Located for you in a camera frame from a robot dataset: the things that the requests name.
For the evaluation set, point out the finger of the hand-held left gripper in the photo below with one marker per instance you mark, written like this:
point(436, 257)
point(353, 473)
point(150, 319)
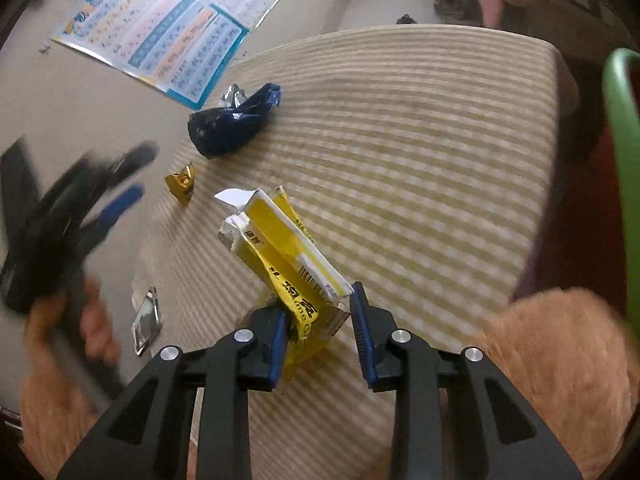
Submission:
point(132, 157)
point(120, 205)

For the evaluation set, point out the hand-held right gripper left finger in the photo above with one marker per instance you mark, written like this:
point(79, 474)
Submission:
point(277, 345)

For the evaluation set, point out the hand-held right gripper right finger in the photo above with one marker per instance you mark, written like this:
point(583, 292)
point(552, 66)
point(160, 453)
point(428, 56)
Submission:
point(362, 335)

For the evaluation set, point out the yellow carton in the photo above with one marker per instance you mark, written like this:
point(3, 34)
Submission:
point(280, 245)

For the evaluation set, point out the green-rimmed red bin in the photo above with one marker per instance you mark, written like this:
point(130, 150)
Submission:
point(622, 135)

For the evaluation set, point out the person's left forearm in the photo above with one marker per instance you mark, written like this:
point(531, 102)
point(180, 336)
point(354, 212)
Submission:
point(50, 400)

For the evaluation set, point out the person's left hand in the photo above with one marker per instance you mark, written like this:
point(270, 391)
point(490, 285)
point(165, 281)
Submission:
point(100, 325)

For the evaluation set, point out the gold wrapper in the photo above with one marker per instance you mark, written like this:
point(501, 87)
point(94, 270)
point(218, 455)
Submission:
point(180, 185)

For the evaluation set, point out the dark blue wrapper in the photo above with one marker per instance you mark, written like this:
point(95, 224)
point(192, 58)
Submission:
point(225, 127)

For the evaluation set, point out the crumpled silver foil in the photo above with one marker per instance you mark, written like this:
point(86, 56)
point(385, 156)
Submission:
point(234, 96)

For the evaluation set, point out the flat silver wrapper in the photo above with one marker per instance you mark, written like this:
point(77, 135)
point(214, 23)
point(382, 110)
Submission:
point(145, 322)

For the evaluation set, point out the striped beige mat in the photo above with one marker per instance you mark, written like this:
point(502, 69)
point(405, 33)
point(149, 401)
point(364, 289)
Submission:
point(400, 160)

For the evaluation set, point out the small dark floor object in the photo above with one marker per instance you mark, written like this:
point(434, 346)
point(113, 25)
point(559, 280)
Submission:
point(450, 5)
point(406, 19)

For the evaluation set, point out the blue-bordered wall poster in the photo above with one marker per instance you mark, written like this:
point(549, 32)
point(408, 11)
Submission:
point(165, 35)

